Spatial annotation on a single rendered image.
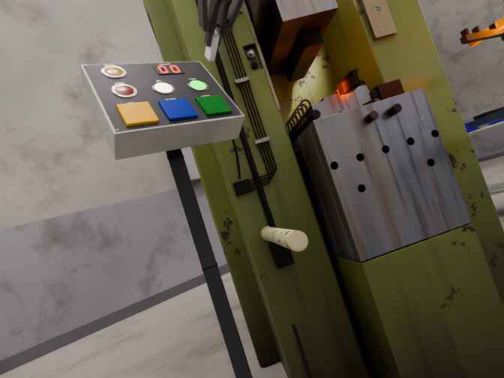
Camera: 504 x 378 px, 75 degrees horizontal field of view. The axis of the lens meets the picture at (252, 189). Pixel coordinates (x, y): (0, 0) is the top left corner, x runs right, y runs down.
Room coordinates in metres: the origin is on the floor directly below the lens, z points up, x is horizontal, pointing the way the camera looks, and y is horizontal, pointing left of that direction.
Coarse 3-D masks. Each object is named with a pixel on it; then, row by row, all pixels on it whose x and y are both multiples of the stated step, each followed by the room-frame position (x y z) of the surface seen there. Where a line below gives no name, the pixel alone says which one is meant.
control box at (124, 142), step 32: (96, 64) 0.83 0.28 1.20; (128, 64) 0.87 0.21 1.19; (160, 64) 0.91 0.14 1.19; (192, 64) 0.96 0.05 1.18; (96, 96) 0.75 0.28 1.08; (128, 96) 0.78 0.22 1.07; (160, 96) 0.82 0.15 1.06; (192, 96) 0.86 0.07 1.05; (224, 96) 0.90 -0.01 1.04; (128, 128) 0.71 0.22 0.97; (160, 128) 0.75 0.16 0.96; (192, 128) 0.80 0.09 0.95; (224, 128) 0.86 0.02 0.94
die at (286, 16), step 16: (288, 0) 1.05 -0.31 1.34; (304, 0) 1.06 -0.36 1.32; (320, 0) 1.07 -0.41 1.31; (272, 16) 1.13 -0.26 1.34; (288, 16) 1.05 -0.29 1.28; (304, 16) 1.06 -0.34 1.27; (320, 16) 1.09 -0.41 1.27; (272, 32) 1.18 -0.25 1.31; (288, 32) 1.13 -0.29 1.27; (272, 48) 1.24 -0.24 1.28; (288, 48) 1.25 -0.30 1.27; (272, 64) 1.36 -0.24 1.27
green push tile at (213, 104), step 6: (204, 96) 0.86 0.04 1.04; (210, 96) 0.87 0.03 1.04; (216, 96) 0.87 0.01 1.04; (198, 102) 0.84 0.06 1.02; (204, 102) 0.84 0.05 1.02; (210, 102) 0.85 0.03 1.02; (216, 102) 0.86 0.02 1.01; (222, 102) 0.86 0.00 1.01; (204, 108) 0.83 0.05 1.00; (210, 108) 0.83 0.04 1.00; (216, 108) 0.84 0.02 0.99; (222, 108) 0.85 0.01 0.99; (228, 108) 0.85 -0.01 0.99; (210, 114) 0.82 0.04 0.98; (216, 114) 0.83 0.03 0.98; (222, 114) 0.84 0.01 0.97
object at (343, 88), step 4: (352, 72) 0.97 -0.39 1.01; (356, 72) 0.97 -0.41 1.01; (348, 76) 1.00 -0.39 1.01; (352, 76) 0.98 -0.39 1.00; (356, 76) 0.97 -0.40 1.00; (344, 80) 1.03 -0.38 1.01; (348, 80) 1.01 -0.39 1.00; (352, 80) 0.98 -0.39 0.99; (356, 80) 0.97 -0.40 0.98; (340, 84) 1.05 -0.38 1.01; (344, 84) 1.04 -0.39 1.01; (348, 84) 1.02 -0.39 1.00; (352, 84) 0.99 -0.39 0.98; (356, 84) 0.97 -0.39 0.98; (360, 84) 0.99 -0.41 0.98; (340, 88) 1.05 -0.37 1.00; (344, 88) 1.05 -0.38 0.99; (348, 88) 1.03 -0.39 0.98; (352, 88) 1.01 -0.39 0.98; (340, 92) 1.05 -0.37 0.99; (344, 92) 1.05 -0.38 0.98; (348, 92) 1.04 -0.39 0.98
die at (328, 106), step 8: (360, 88) 1.07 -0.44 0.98; (328, 96) 1.06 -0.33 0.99; (336, 96) 1.06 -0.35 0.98; (344, 96) 1.06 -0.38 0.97; (352, 96) 1.07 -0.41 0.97; (360, 96) 1.07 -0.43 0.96; (368, 96) 1.07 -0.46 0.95; (312, 104) 1.05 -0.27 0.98; (320, 104) 1.05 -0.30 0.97; (328, 104) 1.06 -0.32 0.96; (336, 104) 1.06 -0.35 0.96; (344, 104) 1.06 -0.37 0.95; (352, 104) 1.06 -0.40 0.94; (360, 104) 1.07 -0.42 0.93; (304, 112) 1.13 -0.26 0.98; (320, 112) 1.05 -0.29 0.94; (328, 112) 1.05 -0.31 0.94; (336, 112) 1.06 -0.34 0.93
